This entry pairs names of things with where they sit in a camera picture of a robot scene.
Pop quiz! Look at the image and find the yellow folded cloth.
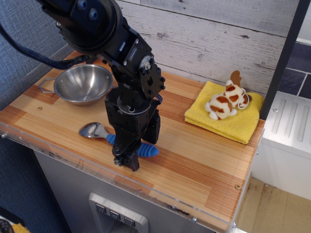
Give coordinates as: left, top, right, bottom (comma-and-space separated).
185, 82, 264, 144

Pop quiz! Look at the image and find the grey button control panel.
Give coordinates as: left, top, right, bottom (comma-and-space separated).
88, 192, 149, 233

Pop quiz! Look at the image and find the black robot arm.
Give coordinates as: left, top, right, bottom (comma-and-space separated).
41, 0, 165, 171

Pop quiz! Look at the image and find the brown white plush toy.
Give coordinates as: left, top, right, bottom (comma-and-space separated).
205, 70, 252, 120

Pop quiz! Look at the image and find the steel two-handled bowl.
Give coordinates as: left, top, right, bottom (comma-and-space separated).
38, 64, 114, 106

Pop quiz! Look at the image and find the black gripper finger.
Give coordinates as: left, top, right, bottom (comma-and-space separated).
142, 114, 160, 144
114, 152, 139, 171

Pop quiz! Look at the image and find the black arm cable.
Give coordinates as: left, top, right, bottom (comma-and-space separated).
0, 23, 90, 70

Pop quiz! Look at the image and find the yellow black object corner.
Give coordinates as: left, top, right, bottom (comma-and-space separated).
0, 218, 30, 233

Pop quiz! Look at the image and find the dark right frame post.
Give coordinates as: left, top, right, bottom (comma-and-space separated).
259, 0, 311, 120

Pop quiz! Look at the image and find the blue handled metal spoon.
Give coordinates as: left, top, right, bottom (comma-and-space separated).
79, 122, 159, 158

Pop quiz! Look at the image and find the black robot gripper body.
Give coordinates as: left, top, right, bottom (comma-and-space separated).
105, 89, 161, 156

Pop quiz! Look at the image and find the white ribbed cabinet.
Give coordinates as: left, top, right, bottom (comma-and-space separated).
252, 92, 311, 200

